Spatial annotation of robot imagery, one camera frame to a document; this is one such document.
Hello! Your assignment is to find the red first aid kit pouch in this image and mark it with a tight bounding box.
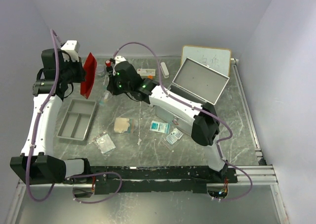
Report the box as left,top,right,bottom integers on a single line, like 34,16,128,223
80,52,97,99

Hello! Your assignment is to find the teal bandage packet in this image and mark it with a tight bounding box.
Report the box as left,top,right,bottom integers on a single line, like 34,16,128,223
99,90,111,106

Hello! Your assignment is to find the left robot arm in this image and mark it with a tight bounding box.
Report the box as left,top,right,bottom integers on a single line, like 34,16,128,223
10,46,92,184

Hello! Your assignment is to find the white red medicine box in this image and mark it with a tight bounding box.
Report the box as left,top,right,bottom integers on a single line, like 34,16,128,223
137,68,156,77

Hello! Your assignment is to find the clear lidded plastic cup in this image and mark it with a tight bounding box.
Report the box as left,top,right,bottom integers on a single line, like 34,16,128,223
96,64,105,77

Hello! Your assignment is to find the black bottle red cap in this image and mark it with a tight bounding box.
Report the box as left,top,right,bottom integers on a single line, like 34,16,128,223
105,59,113,74

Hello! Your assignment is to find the grey plastic divided tray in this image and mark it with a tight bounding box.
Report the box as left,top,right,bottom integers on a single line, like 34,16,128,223
57,99,96,141

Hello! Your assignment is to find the clear bag of gauze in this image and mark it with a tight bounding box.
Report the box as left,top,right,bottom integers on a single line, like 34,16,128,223
92,132,116,155

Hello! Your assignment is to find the teal white wipes packet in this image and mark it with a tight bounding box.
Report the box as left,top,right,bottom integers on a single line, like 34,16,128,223
150,121,170,134

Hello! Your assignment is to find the grey metal case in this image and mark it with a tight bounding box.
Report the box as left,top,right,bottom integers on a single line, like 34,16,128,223
154,58,230,137

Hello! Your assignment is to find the blue white sachet packet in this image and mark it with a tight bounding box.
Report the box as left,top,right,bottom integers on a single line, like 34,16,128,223
166,128,183,145

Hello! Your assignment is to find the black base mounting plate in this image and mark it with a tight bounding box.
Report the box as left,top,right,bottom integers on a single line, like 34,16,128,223
90,165,237,195

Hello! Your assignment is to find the small whiteboard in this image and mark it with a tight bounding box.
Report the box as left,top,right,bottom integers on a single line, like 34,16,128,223
181,45,232,76

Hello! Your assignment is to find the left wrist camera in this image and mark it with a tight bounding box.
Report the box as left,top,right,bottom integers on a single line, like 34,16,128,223
61,40,80,62

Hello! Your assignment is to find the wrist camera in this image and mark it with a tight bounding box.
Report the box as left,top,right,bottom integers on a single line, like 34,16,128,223
109,55,128,76
61,40,80,62

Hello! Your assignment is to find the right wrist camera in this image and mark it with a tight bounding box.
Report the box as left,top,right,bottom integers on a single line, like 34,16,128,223
109,55,128,76

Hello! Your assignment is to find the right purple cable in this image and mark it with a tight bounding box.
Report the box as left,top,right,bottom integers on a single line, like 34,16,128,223
113,42,253,202

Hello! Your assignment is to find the purple cable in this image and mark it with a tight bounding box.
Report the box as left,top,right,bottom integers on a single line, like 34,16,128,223
25,29,123,204
113,42,253,202

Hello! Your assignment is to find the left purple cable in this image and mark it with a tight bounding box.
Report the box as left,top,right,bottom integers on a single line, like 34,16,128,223
25,29,123,204

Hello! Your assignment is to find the aluminium frame rail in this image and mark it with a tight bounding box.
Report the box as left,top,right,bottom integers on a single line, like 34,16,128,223
14,165,277,186

